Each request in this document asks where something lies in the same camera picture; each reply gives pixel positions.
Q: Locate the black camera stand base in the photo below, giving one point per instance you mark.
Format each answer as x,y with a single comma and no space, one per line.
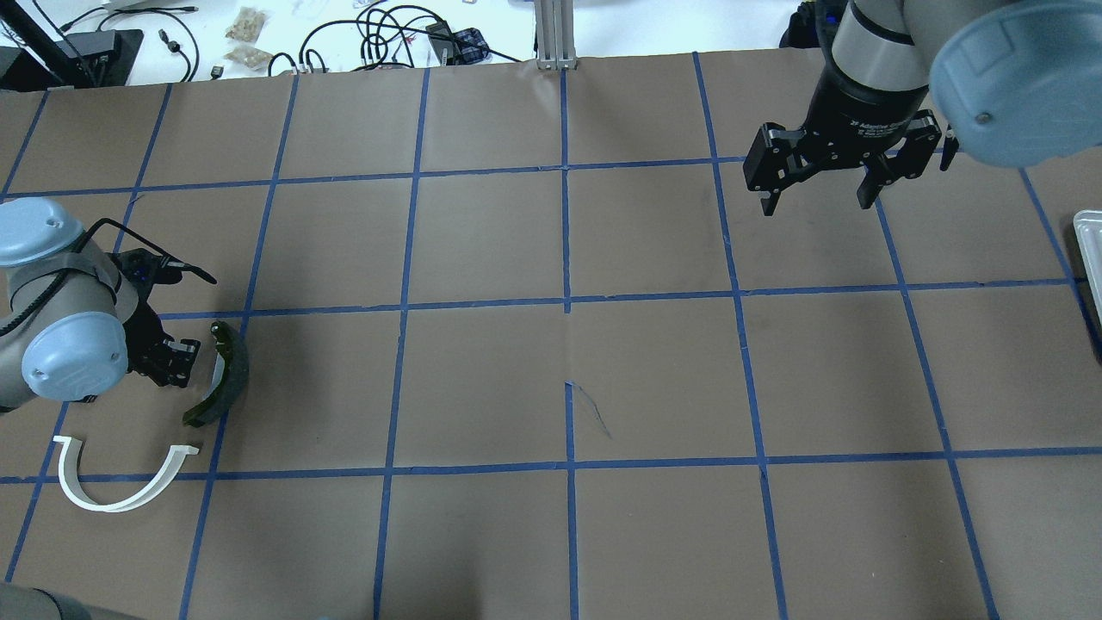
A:
109,55

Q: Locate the aluminium frame post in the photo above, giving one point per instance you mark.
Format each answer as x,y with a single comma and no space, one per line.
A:
555,42

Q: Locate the ribbed aluminium tray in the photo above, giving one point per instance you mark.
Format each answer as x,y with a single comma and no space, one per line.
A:
1087,231

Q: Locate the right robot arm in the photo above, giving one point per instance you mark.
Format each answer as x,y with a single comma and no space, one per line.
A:
1011,83

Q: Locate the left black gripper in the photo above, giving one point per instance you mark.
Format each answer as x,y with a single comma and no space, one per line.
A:
153,346

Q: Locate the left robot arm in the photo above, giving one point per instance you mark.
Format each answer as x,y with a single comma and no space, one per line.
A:
79,317

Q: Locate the green brake shoe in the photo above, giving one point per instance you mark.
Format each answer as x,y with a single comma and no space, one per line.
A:
230,375

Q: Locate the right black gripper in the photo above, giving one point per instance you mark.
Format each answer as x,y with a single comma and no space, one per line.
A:
863,105

